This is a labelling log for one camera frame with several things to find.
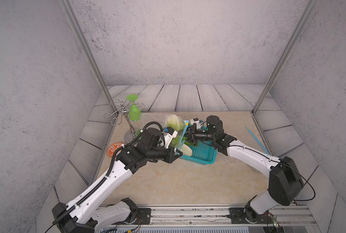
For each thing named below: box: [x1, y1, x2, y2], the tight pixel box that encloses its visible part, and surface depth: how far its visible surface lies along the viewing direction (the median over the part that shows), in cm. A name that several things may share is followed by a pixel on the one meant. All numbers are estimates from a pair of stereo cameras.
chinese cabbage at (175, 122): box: [165, 114, 186, 132], surface depth 77 cm
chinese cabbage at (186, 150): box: [181, 141, 195, 157], surface depth 93 cm
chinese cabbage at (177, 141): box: [169, 125, 188, 150], surface depth 71 cm
